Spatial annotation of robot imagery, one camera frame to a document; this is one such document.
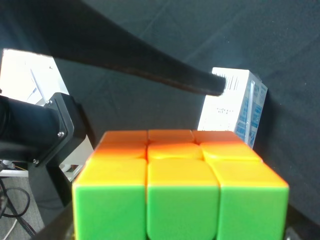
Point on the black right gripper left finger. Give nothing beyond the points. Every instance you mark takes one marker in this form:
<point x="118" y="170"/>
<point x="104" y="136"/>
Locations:
<point x="61" y="228"/>

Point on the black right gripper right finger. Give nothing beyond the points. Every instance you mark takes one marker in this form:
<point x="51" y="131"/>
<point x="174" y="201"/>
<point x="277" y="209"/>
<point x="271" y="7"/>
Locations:
<point x="112" y="47"/>

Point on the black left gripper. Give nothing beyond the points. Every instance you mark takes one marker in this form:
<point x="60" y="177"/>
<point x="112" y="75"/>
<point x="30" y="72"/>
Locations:
<point x="60" y="129"/>

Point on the colourful puzzle cube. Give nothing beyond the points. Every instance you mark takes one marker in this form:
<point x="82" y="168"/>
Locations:
<point x="177" y="185"/>

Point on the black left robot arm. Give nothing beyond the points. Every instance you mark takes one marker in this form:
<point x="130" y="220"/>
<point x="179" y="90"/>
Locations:
<point x="17" y="130"/>

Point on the white blue milk carton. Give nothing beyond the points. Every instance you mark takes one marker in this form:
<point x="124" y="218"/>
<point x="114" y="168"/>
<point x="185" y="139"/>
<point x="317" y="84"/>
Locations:
<point x="239" y="108"/>

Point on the black tablecloth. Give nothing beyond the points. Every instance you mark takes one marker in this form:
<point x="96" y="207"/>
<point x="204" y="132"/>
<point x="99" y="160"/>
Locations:
<point x="277" y="40"/>

